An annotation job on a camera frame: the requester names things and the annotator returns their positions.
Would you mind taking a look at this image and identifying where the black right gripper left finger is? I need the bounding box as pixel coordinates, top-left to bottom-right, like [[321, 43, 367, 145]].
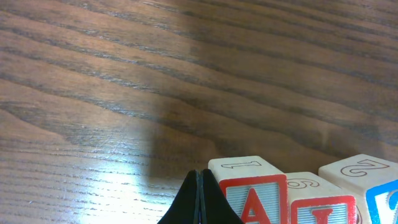
[[158, 170, 199, 224]]

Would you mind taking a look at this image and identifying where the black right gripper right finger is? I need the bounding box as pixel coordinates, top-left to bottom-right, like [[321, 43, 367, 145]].
[[199, 169, 243, 224]]

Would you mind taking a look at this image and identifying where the red letter A block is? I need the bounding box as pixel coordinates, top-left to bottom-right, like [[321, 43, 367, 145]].
[[208, 156, 289, 224]]

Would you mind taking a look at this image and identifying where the red letter I block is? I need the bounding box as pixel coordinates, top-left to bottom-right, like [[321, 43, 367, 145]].
[[286, 172, 357, 224]]

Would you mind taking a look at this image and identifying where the blue number 2 block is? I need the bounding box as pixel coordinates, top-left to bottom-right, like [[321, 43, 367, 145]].
[[318, 154, 397, 224]]

